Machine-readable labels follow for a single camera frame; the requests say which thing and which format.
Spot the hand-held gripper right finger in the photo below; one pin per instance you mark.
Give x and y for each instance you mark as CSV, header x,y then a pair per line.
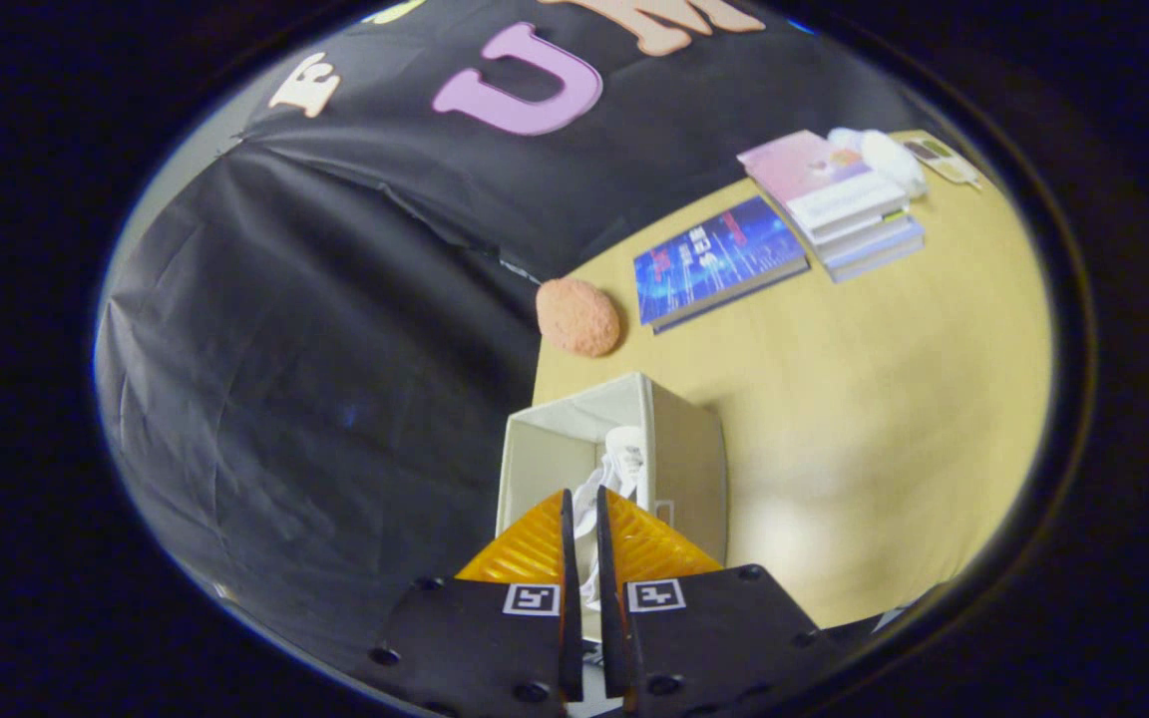
x,y
612,638

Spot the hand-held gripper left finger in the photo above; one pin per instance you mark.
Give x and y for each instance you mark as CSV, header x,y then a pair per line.
x,y
571,638

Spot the beige fabric storage box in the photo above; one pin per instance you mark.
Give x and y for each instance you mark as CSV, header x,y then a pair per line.
x,y
684,459

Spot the orange rough sponge ball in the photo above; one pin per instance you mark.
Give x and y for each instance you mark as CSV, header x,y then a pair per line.
x,y
579,317

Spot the black backdrop cloth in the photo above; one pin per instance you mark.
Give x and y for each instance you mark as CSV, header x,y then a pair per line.
x,y
315,349

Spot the blue cover book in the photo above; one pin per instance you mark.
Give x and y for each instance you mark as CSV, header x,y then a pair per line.
x,y
714,259

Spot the pink cover book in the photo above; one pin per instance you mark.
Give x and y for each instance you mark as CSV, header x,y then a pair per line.
x,y
804,165

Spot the white plush toy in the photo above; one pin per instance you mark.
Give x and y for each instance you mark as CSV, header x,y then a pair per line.
x,y
894,160

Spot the small printed card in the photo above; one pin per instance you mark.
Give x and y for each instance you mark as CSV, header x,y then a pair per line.
x,y
944,162

